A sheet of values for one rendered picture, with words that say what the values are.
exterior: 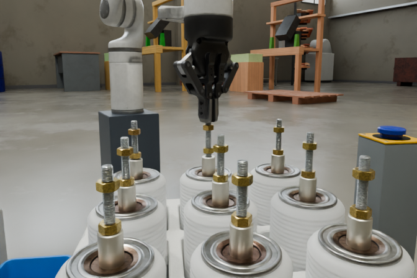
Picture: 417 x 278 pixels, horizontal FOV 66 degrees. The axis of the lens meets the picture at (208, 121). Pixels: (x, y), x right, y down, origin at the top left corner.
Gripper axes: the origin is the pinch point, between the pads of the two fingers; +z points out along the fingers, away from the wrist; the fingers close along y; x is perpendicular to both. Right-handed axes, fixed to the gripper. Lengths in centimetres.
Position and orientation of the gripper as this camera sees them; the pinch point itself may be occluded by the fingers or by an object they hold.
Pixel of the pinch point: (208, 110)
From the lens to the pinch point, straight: 51.8
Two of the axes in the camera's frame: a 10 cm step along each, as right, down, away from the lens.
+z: 0.0, 9.9, 1.6
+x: -7.3, -1.1, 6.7
